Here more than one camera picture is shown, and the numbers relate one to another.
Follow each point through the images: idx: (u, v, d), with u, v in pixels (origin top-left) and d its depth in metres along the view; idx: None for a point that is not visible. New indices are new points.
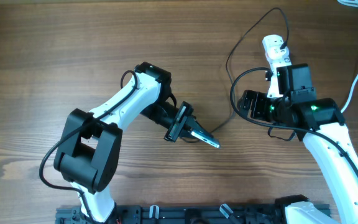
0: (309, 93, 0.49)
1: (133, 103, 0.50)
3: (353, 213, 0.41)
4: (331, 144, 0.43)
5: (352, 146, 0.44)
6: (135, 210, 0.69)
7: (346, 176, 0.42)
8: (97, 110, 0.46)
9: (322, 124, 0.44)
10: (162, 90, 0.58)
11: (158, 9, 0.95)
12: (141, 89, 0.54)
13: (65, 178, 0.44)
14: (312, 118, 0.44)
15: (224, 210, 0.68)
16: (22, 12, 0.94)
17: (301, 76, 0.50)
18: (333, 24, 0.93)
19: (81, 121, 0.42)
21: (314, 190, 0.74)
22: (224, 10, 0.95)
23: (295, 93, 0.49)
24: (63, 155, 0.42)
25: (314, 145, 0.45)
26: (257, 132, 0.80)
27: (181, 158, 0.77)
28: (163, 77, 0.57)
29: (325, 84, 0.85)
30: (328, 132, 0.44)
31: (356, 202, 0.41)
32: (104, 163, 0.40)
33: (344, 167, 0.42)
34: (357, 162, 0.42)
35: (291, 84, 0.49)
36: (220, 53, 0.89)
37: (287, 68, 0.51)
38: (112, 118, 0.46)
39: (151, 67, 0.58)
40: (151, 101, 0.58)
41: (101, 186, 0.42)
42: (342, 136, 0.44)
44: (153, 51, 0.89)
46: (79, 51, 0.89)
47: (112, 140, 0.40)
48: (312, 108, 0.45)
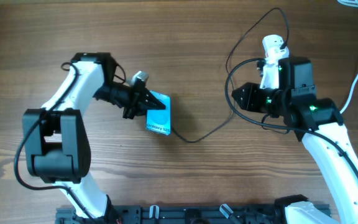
0: (309, 93, 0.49)
1: (81, 88, 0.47)
3: (353, 212, 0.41)
4: (329, 144, 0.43)
5: (352, 145, 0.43)
6: (135, 210, 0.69)
7: (346, 176, 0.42)
8: (49, 102, 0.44)
9: (322, 124, 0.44)
10: (105, 71, 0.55)
11: (158, 9, 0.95)
12: (84, 73, 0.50)
13: (45, 180, 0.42)
14: (311, 118, 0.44)
15: (224, 210, 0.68)
16: (22, 12, 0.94)
17: (303, 74, 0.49)
18: (333, 24, 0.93)
19: (37, 116, 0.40)
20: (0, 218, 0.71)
21: (314, 190, 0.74)
22: (224, 10, 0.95)
23: (296, 91, 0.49)
24: (33, 158, 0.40)
25: (314, 146, 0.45)
26: (257, 132, 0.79)
27: (181, 158, 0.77)
28: (101, 57, 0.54)
29: (325, 84, 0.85)
30: (326, 132, 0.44)
31: (356, 201, 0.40)
32: (76, 147, 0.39)
33: (344, 167, 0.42)
34: (356, 161, 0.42)
35: (292, 81, 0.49)
36: (219, 53, 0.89)
37: (289, 64, 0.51)
38: (65, 105, 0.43)
39: (84, 54, 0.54)
40: (99, 84, 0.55)
41: (83, 172, 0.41)
42: (342, 135, 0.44)
44: (153, 51, 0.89)
46: (79, 51, 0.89)
47: (74, 120, 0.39)
48: (311, 108, 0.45)
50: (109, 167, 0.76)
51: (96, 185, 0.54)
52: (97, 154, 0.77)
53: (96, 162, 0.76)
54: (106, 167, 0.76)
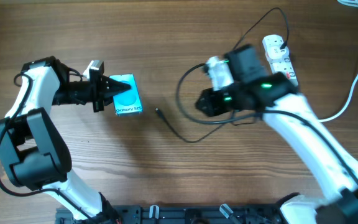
0: (260, 71, 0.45)
1: (39, 91, 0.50)
3: (328, 178, 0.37)
4: (291, 117, 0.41)
5: (312, 114, 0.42)
6: (135, 210, 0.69)
7: (312, 143, 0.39)
8: (11, 111, 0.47)
9: (277, 98, 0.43)
10: (58, 73, 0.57)
11: (158, 9, 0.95)
12: (36, 78, 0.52)
13: (32, 186, 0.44)
14: (266, 95, 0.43)
15: (224, 210, 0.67)
16: (22, 12, 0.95)
17: (247, 57, 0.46)
18: (333, 24, 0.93)
19: (2, 125, 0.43)
20: None
21: (315, 190, 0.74)
22: (224, 10, 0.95)
23: (245, 76, 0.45)
24: (13, 168, 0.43)
25: (277, 125, 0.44)
26: (258, 132, 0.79)
27: (181, 157, 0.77)
28: (50, 61, 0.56)
29: (325, 84, 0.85)
30: (286, 106, 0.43)
31: (328, 165, 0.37)
32: (50, 143, 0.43)
33: (309, 134, 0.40)
34: (320, 127, 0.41)
35: (238, 69, 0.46)
36: (220, 53, 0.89)
37: (230, 53, 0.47)
38: (27, 108, 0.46)
39: (32, 63, 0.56)
40: (56, 86, 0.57)
41: (66, 166, 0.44)
42: (299, 106, 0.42)
44: (153, 51, 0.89)
46: (79, 50, 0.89)
47: (41, 118, 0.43)
48: (263, 85, 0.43)
50: (109, 167, 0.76)
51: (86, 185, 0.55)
52: (97, 154, 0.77)
53: (96, 162, 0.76)
54: (106, 167, 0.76)
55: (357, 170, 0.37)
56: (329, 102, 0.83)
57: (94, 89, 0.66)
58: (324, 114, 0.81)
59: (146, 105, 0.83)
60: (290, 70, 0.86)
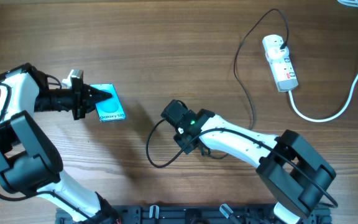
0: (188, 114, 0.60)
1: (19, 96, 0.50)
3: (252, 157, 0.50)
4: (211, 130, 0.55)
5: (227, 122, 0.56)
6: (135, 210, 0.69)
7: (235, 142, 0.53)
8: None
9: (203, 125, 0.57)
10: (35, 78, 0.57)
11: (158, 9, 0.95)
12: (15, 84, 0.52)
13: (25, 191, 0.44)
14: (195, 127, 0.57)
15: (224, 210, 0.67)
16: (23, 12, 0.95)
17: (176, 110, 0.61)
18: (333, 24, 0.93)
19: None
20: (0, 218, 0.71)
21: None
22: (224, 10, 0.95)
23: (174, 117, 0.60)
24: (4, 175, 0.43)
25: (212, 144, 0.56)
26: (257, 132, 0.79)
27: (181, 158, 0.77)
28: (25, 68, 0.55)
29: (324, 84, 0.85)
30: (209, 125, 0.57)
31: (247, 149, 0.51)
32: (38, 145, 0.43)
33: (229, 136, 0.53)
34: (234, 127, 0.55)
35: (174, 116, 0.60)
36: (220, 53, 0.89)
37: (165, 112, 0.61)
38: (10, 115, 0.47)
39: (8, 72, 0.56)
40: (36, 91, 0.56)
41: (58, 165, 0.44)
42: (217, 122, 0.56)
44: (153, 51, 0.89)
46: (79, 51, 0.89)
47: (25, 120, 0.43)
48: (191, 124, 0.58)
50: (109, 167, 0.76)
51: (81, 186, 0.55)
52: (97, 154, 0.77)
53: (96, 162, 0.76)
54: (106, 167, 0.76)
55: (267, 140, 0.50)
56: (328, 102, 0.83)
57: (78, 96, 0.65)
58: (324, 114, 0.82)
59: (146, 106, 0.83)
60: (290, 70, 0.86)
